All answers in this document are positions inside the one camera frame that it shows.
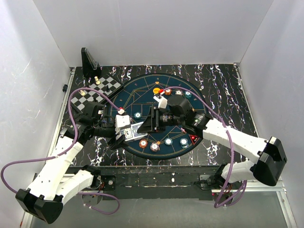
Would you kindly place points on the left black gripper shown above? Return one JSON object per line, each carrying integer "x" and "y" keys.
{"x": 117, "y": 144}

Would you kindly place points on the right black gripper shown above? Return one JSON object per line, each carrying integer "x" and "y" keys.
{"x": 151, "y": 123}

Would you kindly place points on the playing card deck box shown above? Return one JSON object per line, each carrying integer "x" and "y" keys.
{"x": 130, "y": 136}

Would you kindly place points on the green chip stack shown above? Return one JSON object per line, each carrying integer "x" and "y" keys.
{"x": 187, "y": 94}
{"x": 137, "y": 115}
{"x": 184, "y": 143}
{"x": 168, "y": 141}

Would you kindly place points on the red chip stack bottom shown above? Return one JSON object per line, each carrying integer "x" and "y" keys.
{"x": 143, "y": 143}

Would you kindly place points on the red chip stack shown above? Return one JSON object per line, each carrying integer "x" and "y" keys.
{"x": 143, "y": 143}
{"x": 167, "y": 92}

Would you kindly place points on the green chip stack bottom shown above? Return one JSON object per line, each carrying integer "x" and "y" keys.
{"x": 168, "y": 141}

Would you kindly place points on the red chip stack top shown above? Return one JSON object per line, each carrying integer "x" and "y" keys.
{"x": 167, "y": 92}

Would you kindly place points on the blue chip stack top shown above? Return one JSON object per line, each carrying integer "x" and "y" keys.
{"x": 178, "y": 92}

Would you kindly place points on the green chip stack top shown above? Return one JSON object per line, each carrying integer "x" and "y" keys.
{"x": 187, "y": 94}

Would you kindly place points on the blue backed playing cards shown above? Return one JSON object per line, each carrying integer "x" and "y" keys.
{"x": 136, "y": 126}

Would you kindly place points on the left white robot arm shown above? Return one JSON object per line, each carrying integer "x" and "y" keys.
{"x": 45, "y": 197}

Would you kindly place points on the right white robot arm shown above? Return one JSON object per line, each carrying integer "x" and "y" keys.
{"x": 266, "y": 158}

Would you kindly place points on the round blue poker mat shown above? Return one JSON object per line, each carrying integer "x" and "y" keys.
{"x": 137, "y": 96}

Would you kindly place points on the orange dealer button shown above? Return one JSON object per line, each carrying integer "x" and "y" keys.
{"x": 156, "y": 90}

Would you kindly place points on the red triangle big blind button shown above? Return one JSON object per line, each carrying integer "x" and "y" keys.
{"x": 193, "y": 139}

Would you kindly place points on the black card holder stand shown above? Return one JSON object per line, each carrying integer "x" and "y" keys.
{"x": 90, "y": 66}

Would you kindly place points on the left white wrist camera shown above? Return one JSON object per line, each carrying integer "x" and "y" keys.
{"x": 122, "y": 122}

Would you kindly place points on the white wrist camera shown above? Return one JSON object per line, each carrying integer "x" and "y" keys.
{"x": 162, "y": 101}
{"x": 122, "y": 122}

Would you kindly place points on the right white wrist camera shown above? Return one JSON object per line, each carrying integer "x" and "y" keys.
{"x": 162, "y": 101}

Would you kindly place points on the black wall knob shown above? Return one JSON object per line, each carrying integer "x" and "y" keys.
{"x": 64, "y": 89}

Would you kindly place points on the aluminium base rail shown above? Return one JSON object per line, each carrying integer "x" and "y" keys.
{"x": 259, "y": 207}

